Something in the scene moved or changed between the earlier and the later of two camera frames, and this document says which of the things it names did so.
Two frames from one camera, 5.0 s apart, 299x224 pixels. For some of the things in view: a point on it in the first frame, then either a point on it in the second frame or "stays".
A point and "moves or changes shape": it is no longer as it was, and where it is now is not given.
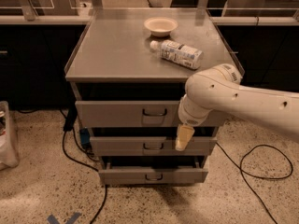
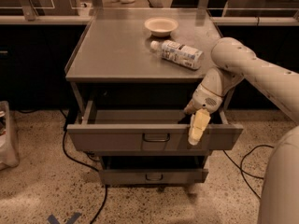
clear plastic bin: [7, 155] stays
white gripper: [190, 117] → [204, 101]
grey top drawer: [134, 113] moves or changes shape
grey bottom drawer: [152, 175] stays
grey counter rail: [86, 20] stays
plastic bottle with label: [178, 53] stays
